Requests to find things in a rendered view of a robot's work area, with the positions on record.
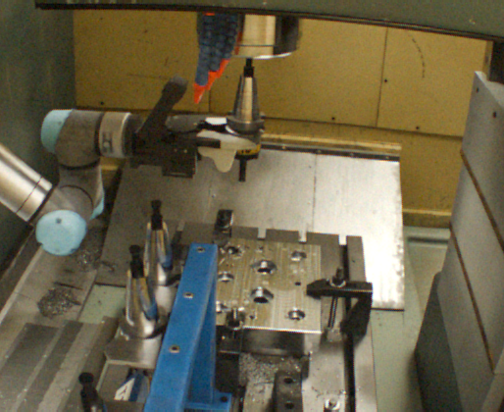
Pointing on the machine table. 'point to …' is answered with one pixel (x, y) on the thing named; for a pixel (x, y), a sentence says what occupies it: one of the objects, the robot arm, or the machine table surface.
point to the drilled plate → (277, 290)
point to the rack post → (206, 377)
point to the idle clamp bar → (286, 390)
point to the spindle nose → (263, 35)
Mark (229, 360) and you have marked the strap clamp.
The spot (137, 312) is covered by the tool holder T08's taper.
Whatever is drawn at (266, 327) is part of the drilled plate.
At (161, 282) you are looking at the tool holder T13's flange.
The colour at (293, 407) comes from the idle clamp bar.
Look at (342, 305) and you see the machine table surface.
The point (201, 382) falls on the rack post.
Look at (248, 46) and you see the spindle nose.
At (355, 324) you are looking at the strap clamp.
